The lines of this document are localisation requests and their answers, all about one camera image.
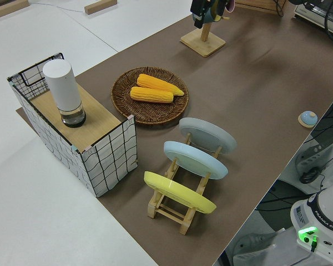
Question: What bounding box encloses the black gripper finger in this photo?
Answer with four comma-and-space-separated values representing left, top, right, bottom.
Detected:
190, 0, 211, 28

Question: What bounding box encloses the wooden drawer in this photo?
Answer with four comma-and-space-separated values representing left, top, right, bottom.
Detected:
234, 0, 291, 14

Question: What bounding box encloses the dark blue mug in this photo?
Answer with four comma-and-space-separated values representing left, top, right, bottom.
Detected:
193, 0, 226, 24

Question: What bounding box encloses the bamboo mug tree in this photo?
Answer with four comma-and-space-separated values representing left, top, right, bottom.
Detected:
179, 13, 230, 58

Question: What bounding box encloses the yellow corn cob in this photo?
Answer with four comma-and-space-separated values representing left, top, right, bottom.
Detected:
130, 86, 175, 104
136, 73, 185, 97

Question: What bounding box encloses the brown table mat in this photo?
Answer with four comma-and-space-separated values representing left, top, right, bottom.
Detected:
15, 2, 333, 266

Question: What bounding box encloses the wooden block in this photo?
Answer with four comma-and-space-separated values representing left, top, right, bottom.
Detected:
0, 0, 30, 19
84, 0, 118, 15

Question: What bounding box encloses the white toaster oven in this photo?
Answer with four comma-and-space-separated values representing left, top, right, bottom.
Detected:
292, 0, 333, 37

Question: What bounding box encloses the brown wicker basket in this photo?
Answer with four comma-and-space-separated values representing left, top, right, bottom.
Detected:
111, 66, 190, 125

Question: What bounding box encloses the grey plate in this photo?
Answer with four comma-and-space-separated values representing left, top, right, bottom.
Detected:
179, 117, 238, 155

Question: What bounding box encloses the light blue plate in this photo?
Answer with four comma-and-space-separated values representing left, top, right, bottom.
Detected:
163, 140, 229, 181

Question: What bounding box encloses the blue call bell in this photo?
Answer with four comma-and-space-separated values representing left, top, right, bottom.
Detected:
298, 110, 319, 128

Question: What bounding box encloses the white cylinder with metal base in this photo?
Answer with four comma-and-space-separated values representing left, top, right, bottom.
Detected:
42, 60, 87, 128

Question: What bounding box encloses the yellow plate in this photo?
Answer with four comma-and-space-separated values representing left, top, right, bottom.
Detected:
143, 171, 217, 214

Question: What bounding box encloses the wooden plate rack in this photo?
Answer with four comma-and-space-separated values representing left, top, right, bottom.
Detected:
147, 132, 224, 236

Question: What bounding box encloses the wire shelf with wooden boards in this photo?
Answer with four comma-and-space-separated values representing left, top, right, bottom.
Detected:
7, 52, 139, 198

